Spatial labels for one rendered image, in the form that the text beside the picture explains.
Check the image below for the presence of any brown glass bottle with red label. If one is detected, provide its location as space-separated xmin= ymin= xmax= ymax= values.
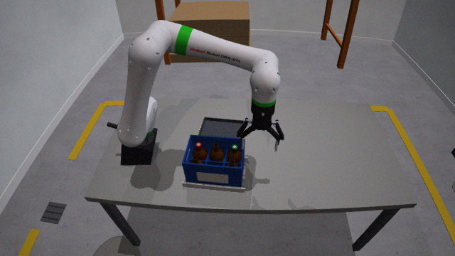
xmin=193 ymin=142 xmax=208 ymax=161

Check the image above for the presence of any dark blue crate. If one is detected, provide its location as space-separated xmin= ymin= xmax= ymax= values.
xmin=182 ymin=135 xmax=244 ymax=187

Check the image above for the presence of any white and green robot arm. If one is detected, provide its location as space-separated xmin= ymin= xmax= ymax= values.
xmin=107 ymin=20 xmax=281 ymax=147

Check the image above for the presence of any brown bottle with blue label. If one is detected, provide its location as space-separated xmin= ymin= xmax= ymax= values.
xmin=227 ymin=144 xmax=242 ymax=164

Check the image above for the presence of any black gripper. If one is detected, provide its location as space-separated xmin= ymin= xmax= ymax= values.
xmin=237 ymin=115 xmax=284 ymax=151

